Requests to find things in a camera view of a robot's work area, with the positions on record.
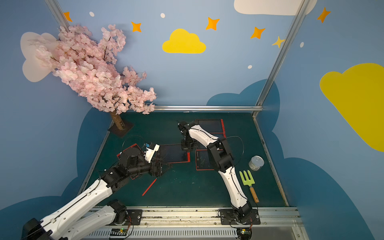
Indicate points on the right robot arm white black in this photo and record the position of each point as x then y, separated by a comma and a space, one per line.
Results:
222, 161

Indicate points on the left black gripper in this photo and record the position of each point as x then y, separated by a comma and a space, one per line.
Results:
159, 168

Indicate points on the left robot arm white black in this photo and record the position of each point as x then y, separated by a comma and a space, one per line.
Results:
69, 223

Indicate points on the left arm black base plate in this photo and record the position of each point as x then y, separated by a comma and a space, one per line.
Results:
131, 217

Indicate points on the aluminium back frame bar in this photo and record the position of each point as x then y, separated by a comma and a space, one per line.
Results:
209, 108

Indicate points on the green garden fork wooden handle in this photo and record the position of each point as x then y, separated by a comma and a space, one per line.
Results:
248, 180

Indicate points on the colourful scribble red writing tablet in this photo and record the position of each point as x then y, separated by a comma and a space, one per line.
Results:
219, 135

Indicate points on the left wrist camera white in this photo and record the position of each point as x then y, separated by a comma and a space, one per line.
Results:
150, 151

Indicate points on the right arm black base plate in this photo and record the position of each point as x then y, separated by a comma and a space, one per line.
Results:
230, 217

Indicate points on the pink cherry blossom tree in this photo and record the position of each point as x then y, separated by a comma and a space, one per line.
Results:
88, 68

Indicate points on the aluminium front rail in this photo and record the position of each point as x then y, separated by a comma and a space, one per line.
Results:
202, 223

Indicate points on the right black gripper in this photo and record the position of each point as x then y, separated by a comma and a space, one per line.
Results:
186, 144

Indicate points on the red stylus pair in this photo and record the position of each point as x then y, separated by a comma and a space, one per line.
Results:
223, 128

